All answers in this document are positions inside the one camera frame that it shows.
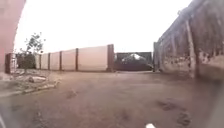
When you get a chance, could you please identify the dark metal gate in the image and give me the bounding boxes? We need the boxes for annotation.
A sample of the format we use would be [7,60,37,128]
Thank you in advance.
[113,51,154,72]

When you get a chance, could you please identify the brown dirt road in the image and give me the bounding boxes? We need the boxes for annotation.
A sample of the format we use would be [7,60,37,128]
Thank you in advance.
[0,69,224,128]

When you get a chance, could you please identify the robot's own part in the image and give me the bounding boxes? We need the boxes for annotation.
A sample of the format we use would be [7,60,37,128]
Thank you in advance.
[145,123,157,128]

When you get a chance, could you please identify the small thin tree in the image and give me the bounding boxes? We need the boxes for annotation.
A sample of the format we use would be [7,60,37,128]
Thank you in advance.
[19,32,47,71]

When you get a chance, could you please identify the pile of rubble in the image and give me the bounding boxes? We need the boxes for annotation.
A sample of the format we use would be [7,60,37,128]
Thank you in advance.
[0,69,61,98]

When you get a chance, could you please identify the pale panelled wall with pillars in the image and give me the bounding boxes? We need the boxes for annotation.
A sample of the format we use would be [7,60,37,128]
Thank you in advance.
[34,43,115,73]

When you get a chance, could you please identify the weathered grey concrete wall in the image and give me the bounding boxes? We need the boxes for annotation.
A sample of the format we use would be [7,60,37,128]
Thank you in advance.
[152,0,224,81]

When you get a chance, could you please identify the red building wall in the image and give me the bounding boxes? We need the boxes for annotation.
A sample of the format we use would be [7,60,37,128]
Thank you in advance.
[0,0,27,75]

